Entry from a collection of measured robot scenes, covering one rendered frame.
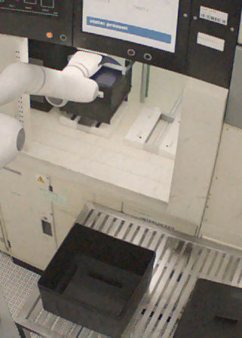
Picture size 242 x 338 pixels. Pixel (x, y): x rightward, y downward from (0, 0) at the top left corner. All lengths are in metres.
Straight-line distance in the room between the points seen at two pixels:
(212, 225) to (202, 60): 0.67
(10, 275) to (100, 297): 1.05
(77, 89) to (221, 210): 0.62
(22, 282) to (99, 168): 0.95
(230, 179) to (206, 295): 0.38
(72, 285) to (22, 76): 0.72
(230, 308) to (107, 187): 0.66
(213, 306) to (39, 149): 0.90
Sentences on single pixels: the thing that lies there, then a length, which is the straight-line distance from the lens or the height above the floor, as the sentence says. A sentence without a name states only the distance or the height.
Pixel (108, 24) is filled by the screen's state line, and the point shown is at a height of 1.51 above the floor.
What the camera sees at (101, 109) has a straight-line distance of 1.96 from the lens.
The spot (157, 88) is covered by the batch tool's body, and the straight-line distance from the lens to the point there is 2.30.
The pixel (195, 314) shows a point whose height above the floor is 0.86.
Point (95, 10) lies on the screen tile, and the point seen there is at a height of 1.56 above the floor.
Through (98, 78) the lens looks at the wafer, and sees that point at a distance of 2.07.
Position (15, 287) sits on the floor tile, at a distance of 2.65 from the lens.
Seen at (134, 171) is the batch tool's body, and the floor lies 0.87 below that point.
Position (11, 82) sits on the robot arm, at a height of 1.44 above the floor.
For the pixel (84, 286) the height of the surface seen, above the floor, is 0.77.
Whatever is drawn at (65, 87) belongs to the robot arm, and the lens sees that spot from 1.61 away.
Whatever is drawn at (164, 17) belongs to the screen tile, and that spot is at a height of 1.58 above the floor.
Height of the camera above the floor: 2.25
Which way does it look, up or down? 46 degrees down
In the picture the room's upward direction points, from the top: 3 degrees clockwise
